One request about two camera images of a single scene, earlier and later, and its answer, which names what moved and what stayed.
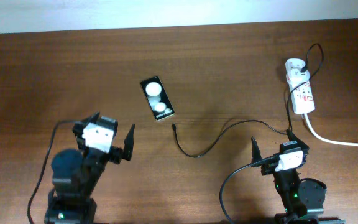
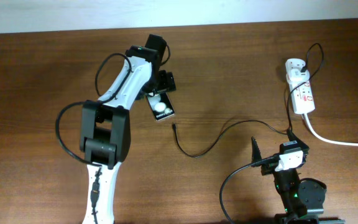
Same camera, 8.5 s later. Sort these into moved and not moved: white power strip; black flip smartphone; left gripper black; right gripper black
Moved: left gripper black
Not moved: white power strip; black flip smartphone; right gripper black
